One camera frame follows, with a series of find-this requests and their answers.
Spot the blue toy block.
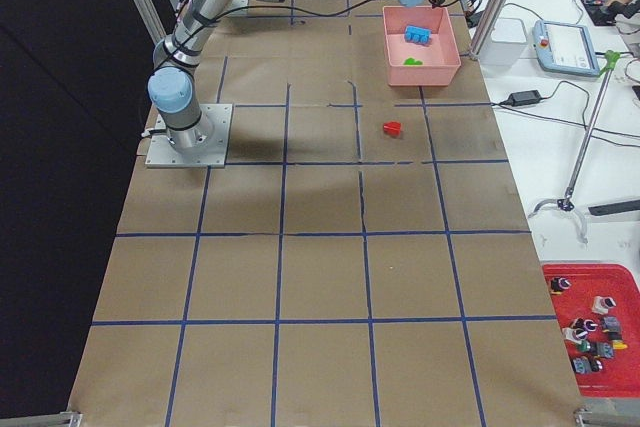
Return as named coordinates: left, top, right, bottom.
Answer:
left=404, top=25, right=432, bottom=45

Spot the green toy block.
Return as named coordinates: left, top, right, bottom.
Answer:
left=403, top=57, right=423, bottom=66

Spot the red toy block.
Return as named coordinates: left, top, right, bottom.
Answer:
left=382, top=121, right=403, bottom=137

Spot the pink plastic box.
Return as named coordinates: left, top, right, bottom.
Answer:
left=383, top=6, right=461, bottom=87

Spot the white square box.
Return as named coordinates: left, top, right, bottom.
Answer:
left=480, top=17, right=528, bottom=66

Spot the black power adapter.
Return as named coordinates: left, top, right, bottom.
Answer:
left=506, top=90, right=543, bottom=107

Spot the teach pendant tablet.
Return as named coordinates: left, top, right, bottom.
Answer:
left=532, top=20, right=600, bottom=77

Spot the red parts tray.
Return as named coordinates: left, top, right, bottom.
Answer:
left=543, top=263, right=639, bottom=398

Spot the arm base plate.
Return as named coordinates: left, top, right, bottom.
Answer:
left=145, top=103, right=233, bottom=168

